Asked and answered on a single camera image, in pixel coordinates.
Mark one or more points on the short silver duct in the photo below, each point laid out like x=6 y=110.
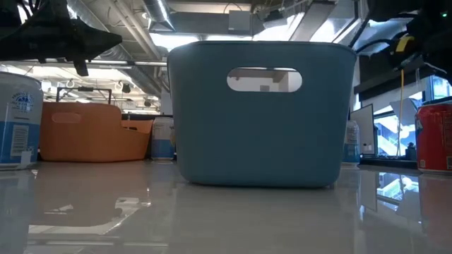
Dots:
x=159 y=14

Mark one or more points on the black aluminium table frame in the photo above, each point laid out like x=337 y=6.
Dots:
x=388 y=163

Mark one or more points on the large silver spiral duct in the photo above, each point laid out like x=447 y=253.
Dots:
x=141 y=77

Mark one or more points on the grey ceiling box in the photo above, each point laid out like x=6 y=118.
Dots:
x=240 y=21

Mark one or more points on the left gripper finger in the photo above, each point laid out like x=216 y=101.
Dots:
x=95 y=39

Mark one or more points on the black spot lamp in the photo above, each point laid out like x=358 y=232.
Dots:
x=126 y=88
x=147 y=103

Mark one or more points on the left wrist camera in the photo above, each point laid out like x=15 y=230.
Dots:
x=81 y=67

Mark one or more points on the long ceiling light strip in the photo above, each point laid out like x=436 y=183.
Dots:
x=148 y=63

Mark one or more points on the white board panel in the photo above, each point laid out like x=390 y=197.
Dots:
x=367 y=130

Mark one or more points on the small dark figurine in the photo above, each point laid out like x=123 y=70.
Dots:
x=410 y=151

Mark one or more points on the red soda can blue print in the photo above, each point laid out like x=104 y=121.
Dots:
x=436 y=141

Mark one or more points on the orange plastic bin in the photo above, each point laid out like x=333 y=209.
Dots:
x=88 y=141

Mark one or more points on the blue plastic bin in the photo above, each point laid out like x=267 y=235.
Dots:
x=261 y=141

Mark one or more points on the grey wall vent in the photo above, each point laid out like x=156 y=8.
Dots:
x=265 y=88

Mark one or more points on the white angled panel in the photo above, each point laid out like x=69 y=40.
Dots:
x=406 y=109

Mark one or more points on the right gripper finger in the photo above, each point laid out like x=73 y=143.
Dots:
x=408 y=61

